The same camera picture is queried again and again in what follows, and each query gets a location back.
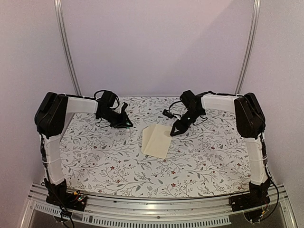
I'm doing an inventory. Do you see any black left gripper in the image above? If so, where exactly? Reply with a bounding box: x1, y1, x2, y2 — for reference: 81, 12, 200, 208
99, 108, 133, 128

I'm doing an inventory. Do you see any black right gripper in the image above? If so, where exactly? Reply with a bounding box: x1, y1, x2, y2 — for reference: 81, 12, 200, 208
170, 108, 203, 137

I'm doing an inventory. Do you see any cream paper envelope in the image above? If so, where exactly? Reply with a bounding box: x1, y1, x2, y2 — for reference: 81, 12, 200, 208
141, 123, 172, 159

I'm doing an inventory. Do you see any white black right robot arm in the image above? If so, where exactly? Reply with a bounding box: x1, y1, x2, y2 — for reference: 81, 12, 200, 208
170, 90, 271, 207

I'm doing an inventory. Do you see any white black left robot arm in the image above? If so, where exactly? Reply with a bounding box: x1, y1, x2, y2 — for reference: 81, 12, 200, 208
34, 90, 133, 186

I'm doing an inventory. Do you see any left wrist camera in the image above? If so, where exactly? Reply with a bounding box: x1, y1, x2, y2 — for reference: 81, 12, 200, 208
119, 102, 128, 118

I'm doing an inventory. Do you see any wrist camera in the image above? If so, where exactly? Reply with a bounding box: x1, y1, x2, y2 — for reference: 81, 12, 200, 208
119, 102, 128, 118
162, 109, 181, 119

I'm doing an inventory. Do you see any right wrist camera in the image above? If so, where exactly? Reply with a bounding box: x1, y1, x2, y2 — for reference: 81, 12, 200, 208
162, 109, 181, 119

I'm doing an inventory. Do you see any front aluminium rail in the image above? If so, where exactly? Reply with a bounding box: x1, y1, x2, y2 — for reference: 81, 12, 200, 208
20, 184, 298, 228

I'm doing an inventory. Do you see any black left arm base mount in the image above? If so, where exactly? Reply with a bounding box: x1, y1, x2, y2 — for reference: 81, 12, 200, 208
46, 185, 87, 211

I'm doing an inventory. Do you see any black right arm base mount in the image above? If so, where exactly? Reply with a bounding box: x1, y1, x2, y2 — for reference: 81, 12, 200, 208
228, 182, 270, 223

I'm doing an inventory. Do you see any left aluminium frame post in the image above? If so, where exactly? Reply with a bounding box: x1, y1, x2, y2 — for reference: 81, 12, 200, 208
54, 0, 82, 95

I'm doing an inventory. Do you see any aluminium frame post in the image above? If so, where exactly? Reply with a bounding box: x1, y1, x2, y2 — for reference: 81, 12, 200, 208
234, 0, 261, 94
54, 0, 82, 95

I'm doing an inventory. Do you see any right aluminium frame post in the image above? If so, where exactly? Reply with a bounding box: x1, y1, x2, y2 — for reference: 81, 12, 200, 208
234, 0, 261, 94

